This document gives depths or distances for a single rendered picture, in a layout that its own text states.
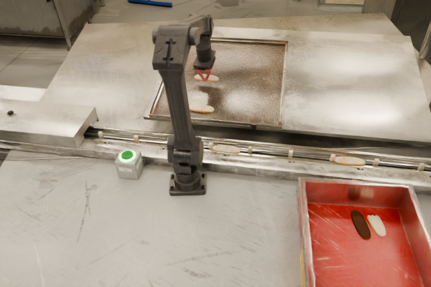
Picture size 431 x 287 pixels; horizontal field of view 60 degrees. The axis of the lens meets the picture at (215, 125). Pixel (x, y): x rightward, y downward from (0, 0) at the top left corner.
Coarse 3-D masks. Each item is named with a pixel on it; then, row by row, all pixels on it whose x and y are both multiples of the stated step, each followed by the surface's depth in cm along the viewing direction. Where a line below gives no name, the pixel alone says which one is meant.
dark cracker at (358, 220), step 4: (352, 212) 111; (356, 212) 111; (352, 216) 110; (356, 216) 110; (360, 216) 110; (356, 220) 108; (360, 220) 108; (364, 220) 108; (356, 224) 108; (360, 224) 107; (364, 224) 107; (356, 228) 107; (360, 228) 106; (364, 228) 106; (368, 228) 106; (360, 232) 106; (364, 232) 105; (368, 232) 105; (364, 236) 105; (368, 236) 105
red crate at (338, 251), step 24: (312, 216) 111; (336, 216) 111; (384, 216) 110; (312, 240) 105; (336, 240) 105; (360, 240) 104; (384, 240) 104; (408, 240) 104; (336, 264) 99; (360, 264) 99; (384, 264) 99; (408, 264) 99
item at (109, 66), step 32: (96, 32) 215; (128, 32) 213; (352, 32) 204; (384, 32) 203; (64, 64) 187; (96, 64) 186; (128, 64) 185; (64, 96) 165; (96, 96) 164; (128, 96) 164; (128, 128) 147; (160, 128) 146; (224, 128) 145
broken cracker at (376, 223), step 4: (368, 216) 110; (372, 216) 109; (376, 216) 109; (368, 220) 109; (372, 220) 108; (376, 220) 108; (380, 220) 108; (372, 224) 107; (376, 224) 107; (380, 224) 107; (376, 228) 106; (380, 228) 106; (384, 228) 106; (376, 232) 106; (380, 232) 105; (384, 232) 105
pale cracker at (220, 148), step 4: (212, 148) 131; (216, 148) 131; (220, 148) 130; (224, 148) 130; (228, 148) 130; (232, 148) 130; (236, 148) 130; (228, 152) 129; (232, 152) 129; (236, 152) 129
